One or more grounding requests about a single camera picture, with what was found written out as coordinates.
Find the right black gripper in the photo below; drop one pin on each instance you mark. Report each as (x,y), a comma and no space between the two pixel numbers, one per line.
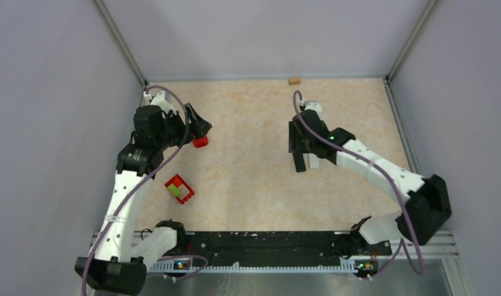
(295,145)

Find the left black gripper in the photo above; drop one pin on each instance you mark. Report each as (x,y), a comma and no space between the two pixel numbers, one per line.
(199,127)

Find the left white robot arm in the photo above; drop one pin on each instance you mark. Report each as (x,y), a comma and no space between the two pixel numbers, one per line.
(113,264)

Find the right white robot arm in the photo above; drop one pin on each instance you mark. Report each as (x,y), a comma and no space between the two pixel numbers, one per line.
(425,201)

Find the red yellow toy block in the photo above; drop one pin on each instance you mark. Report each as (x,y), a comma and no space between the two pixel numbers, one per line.
(201,142)

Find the small wooden block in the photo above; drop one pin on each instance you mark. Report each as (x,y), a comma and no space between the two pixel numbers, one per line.
(294,81)

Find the red toy basket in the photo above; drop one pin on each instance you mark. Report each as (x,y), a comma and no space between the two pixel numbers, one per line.
(186,190)

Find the green block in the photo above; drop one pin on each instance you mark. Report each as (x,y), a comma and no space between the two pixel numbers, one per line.
(175,191)

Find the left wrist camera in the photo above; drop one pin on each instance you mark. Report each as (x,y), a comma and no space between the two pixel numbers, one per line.
(161,99)

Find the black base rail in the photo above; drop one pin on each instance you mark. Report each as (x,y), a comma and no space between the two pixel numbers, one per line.
(276,248)

